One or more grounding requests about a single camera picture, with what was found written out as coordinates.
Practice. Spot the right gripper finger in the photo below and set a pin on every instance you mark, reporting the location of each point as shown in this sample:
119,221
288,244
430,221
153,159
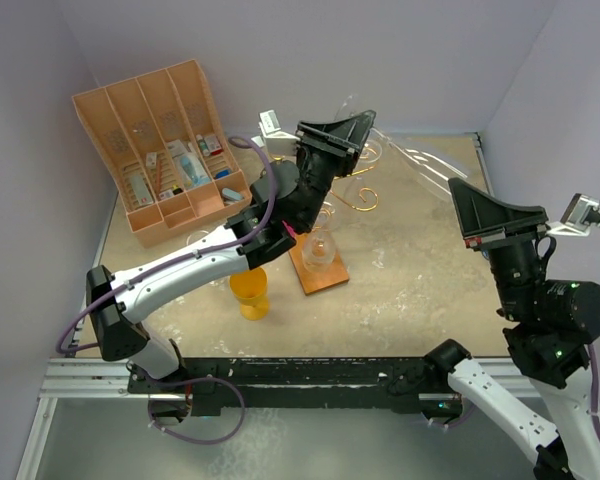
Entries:
462,193
490,214

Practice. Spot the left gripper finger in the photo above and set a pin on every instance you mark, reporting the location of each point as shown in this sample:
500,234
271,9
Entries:
333,138
359,133

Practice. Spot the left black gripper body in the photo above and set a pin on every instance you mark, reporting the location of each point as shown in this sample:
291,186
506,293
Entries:
319,164

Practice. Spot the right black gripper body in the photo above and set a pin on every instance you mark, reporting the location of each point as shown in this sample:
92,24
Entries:
503,237

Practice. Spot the pink plastic wine glass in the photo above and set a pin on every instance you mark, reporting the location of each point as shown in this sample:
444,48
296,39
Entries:
289,229

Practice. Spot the yellow plastic wine glass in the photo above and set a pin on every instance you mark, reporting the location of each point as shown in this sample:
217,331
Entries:
250,290

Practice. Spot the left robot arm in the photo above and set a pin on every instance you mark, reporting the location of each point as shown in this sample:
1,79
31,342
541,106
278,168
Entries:
286,202

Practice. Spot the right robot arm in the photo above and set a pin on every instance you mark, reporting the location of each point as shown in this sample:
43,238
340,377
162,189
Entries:
554,326

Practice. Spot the blue eraser case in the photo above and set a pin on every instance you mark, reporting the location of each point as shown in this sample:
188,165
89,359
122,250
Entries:
231,195

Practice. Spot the blue white tube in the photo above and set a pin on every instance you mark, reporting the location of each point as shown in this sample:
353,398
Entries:
194,171

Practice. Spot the peach plastic desk organizer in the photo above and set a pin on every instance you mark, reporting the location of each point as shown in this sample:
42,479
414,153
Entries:
140,127

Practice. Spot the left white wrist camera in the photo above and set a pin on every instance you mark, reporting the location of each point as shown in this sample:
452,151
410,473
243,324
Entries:
273,139

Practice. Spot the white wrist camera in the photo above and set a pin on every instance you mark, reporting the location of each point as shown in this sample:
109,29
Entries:
273,139
580,216

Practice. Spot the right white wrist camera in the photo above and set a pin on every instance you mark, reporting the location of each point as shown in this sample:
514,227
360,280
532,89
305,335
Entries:
580,216

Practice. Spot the gold wire wine glass rack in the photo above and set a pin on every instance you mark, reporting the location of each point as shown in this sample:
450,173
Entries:
347,195

